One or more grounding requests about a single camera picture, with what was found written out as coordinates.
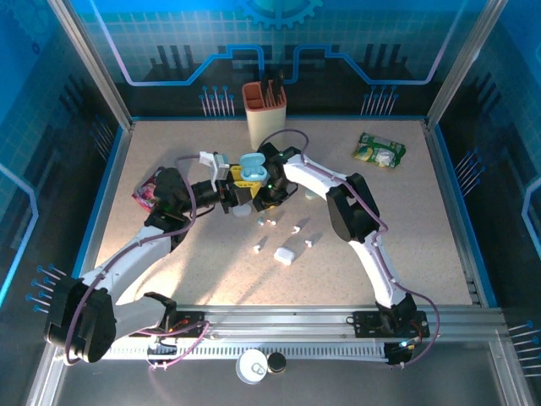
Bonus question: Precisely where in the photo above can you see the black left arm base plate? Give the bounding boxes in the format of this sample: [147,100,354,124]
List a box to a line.
[128,310,209,339]

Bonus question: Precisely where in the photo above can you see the white square earbud case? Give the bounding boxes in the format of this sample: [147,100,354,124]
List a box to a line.
[273,246,295,266]

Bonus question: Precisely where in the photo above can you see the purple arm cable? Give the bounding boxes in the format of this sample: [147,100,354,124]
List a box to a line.
[257,129,441,370]
[63,154,211,373]

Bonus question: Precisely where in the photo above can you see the black controller box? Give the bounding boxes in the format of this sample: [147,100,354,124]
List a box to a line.
[385,340,418,368]

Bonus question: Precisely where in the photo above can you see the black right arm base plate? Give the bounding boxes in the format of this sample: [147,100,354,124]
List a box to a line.
[352,310,431,339]

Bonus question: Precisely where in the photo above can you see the green snack packet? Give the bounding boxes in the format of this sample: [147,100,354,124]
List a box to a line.
[352,131,407,169]

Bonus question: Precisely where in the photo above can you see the aluminium frame post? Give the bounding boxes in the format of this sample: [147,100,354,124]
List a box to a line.
[46,0,136,132]
[424,0,508,132]

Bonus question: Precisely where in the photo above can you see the aluminium front rail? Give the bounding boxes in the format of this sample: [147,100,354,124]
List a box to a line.
[52,304,506,342]

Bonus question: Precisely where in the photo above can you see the blue oval earbud case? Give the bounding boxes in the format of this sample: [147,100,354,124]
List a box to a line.
[238,152,271,184]

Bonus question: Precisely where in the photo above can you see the slotted cable duct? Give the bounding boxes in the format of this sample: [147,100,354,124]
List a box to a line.
[65,343,390,361]

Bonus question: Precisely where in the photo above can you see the beige utensil holder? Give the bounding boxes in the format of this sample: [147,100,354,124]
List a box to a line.
[241,80,288,151]

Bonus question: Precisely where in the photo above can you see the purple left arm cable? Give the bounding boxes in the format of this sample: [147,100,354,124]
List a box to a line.
[63,154,211,373]

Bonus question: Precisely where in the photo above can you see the pink snack packet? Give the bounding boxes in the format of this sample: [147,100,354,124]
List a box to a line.
[131,167,164,212]

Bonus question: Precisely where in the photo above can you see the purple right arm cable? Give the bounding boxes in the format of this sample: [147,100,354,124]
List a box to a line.
[257,129,441,370]

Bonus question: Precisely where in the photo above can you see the grey metal shelf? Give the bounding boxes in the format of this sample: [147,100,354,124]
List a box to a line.
[25,340,533,406]

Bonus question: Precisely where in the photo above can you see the black round cap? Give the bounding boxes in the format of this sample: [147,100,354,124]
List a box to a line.
[266,353,287,376]

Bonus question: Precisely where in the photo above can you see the aluminium side rail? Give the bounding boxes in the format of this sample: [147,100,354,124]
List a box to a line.
[424,120,487,306]
[82,120,137,306]

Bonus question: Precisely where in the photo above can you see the white round lid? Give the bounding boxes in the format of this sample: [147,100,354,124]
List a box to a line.
[235,348,270,386]

